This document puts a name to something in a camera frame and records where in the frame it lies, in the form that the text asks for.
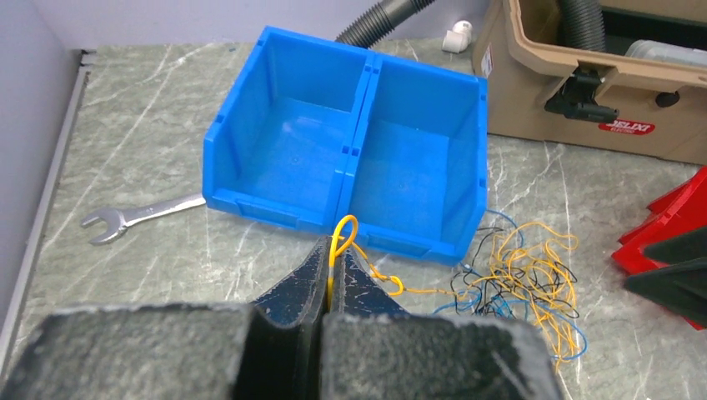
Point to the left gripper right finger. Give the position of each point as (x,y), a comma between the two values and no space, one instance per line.
(371,348)

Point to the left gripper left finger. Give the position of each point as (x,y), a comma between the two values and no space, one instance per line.
(264,349)

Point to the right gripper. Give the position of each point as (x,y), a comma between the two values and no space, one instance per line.
(680,284)

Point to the red storage bin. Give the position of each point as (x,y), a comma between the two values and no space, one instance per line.
(679,211)

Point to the silver wrench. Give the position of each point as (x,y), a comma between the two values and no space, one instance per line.
(119,220)

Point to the blue double storage bin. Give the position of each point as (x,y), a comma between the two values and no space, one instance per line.
(314,130)

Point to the grey plastic organiser box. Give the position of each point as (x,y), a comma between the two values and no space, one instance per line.
(665,52)

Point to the tan tool case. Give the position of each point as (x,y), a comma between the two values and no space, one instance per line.
(661,106)

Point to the white pipe fitting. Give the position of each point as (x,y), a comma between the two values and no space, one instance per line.
(457,39)

